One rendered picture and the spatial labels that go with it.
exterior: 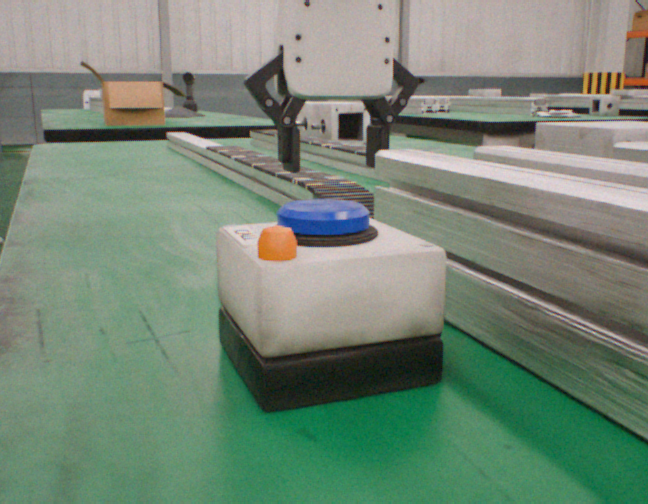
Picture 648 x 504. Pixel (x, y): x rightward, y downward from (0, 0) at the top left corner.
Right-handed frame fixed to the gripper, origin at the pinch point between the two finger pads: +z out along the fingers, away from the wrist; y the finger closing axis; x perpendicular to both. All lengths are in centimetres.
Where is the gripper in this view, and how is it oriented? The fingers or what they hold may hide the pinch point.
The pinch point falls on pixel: (334, 156)
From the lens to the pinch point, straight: 63.4
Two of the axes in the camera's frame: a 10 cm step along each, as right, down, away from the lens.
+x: 3.5, 2.2, -9.1
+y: -9.4, 0.8, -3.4
